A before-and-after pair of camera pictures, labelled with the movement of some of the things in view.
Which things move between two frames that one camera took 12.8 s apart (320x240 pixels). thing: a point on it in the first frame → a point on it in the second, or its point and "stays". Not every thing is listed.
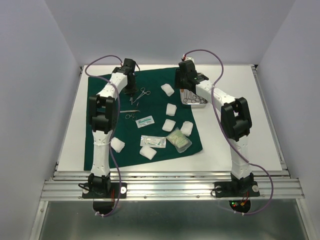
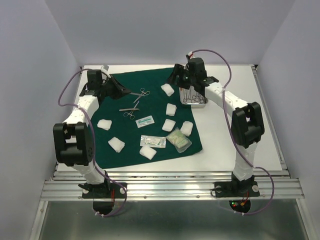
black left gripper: [132, 90] → [120, 90]
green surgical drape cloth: [153, 121] stays
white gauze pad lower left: [117, 144] stays
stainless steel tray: [188, 97] stays
